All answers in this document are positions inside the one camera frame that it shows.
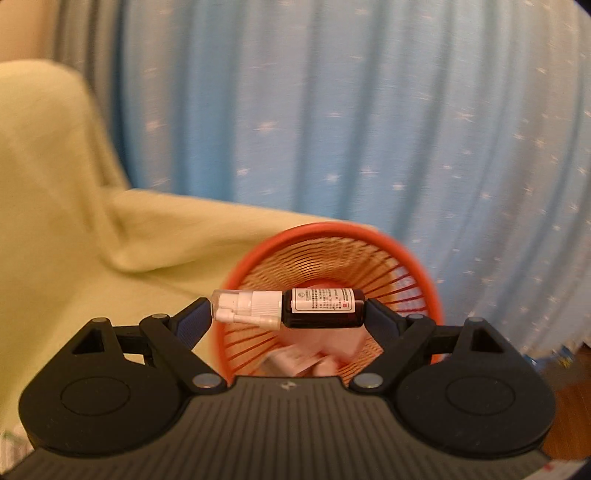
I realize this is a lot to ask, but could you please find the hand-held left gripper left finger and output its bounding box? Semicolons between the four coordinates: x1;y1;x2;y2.
71;298;232;393

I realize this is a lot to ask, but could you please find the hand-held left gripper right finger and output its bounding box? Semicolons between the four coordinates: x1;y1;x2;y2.
348;299;522;393

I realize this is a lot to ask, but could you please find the brown spray bottle white nozzle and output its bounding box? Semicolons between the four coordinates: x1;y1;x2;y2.
210;286;366;330

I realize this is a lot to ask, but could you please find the orange mesh basket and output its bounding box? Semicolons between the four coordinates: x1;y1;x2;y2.
213;222;446;386

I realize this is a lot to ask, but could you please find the yellow covered sofa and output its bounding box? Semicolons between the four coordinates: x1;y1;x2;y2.
0;59;384;444

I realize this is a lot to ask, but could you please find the blue star-patterned curtain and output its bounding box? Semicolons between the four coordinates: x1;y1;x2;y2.
55;0;591;358

